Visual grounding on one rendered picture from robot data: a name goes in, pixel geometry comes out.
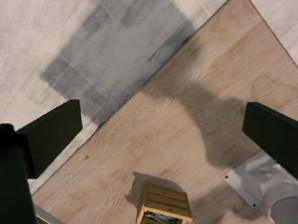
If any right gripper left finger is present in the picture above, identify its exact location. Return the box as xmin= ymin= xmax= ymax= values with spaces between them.
xmin=0 ymin=99 xmax=83 ymax=224

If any wooden crate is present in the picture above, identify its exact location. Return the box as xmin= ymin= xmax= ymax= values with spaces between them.
xmin=135 ymin=183 xmax=193 ymax=224

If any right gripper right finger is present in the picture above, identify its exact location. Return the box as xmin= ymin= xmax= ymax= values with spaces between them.
xmin=242 ymin=101 xmax=298 ymax=181

